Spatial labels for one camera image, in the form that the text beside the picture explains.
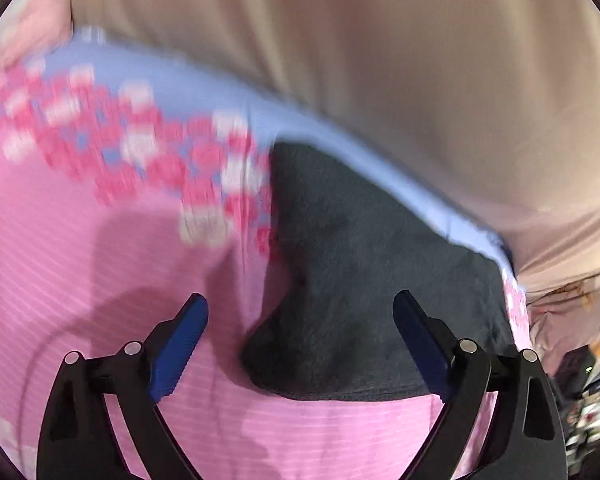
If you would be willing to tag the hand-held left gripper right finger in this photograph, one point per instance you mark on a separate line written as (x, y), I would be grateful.
(422, 347)

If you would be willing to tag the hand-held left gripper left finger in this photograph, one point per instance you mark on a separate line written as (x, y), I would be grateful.
(177, 352)

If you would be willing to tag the dark grey pants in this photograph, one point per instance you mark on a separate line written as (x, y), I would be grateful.
(355, 260)

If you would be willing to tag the pink floral bedsheet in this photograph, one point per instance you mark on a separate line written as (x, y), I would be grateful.
(80, 260)

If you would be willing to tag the cream orange printed quilt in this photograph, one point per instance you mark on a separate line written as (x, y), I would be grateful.
(570, 310)

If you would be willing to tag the black box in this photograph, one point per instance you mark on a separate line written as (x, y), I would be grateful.
(574, 370)

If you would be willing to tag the pile of mixed clutter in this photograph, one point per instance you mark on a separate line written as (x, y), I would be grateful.
(592, 420)

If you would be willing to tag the beige padded headboard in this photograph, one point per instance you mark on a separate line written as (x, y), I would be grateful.
(380, 60)

